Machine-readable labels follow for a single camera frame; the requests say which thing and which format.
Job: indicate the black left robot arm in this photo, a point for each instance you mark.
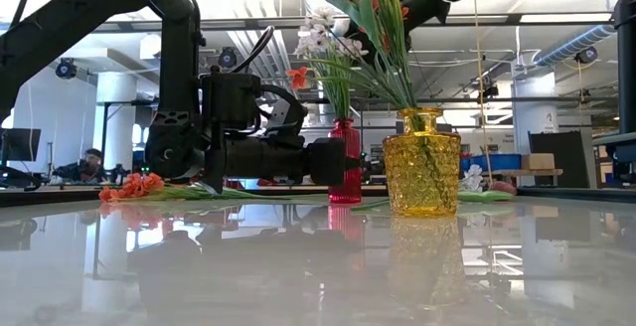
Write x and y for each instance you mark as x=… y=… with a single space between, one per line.
x=74 y=13

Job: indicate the cardboard box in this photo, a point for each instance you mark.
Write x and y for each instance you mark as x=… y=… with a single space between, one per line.
x=538 y=161

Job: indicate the background black workstation frame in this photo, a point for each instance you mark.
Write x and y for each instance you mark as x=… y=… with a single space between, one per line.
x=497 y=100

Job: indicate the white artificial blossom spray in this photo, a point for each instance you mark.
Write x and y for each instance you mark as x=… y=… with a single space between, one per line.
x=313 y=43
x=473 y=174

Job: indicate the yellow textured glass vase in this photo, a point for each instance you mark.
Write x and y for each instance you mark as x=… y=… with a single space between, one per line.
x=422 y=167

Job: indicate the black ceiling camera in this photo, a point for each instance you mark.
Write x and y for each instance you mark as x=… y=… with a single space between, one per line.
x=66 y=69
x=586 y=55
x=227 y=58

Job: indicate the person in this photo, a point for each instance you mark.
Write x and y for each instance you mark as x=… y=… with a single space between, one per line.
x=89 y=164

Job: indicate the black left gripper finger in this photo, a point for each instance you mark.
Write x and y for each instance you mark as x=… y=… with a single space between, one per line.
x=325 y=162

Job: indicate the orange artificial flower spray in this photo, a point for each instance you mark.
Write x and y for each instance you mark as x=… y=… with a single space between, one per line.
x=298 y=77
x=134 y=185

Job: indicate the black aluminium table frame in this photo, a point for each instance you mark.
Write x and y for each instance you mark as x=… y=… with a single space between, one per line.
x=627 y=67

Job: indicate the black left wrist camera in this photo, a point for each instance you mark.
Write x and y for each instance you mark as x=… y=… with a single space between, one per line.
x=231 y=100

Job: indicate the silver flexible air duct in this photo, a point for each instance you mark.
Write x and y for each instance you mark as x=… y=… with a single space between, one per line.
x=571 y=45

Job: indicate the black computer monitor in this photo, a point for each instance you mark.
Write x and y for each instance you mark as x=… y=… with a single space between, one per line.
x=25 y=142

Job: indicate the black board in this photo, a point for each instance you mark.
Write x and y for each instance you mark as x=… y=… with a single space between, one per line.
x=561 y=159

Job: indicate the white glossy work surface sheet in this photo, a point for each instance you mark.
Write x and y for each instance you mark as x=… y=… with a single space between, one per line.
x=199 y=286

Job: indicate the blue storage bins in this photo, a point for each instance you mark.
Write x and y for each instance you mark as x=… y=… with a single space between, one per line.
x=497 y=162

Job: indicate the red ribbed glass vase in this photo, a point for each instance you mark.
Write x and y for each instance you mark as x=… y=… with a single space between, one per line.
x=353 y=132

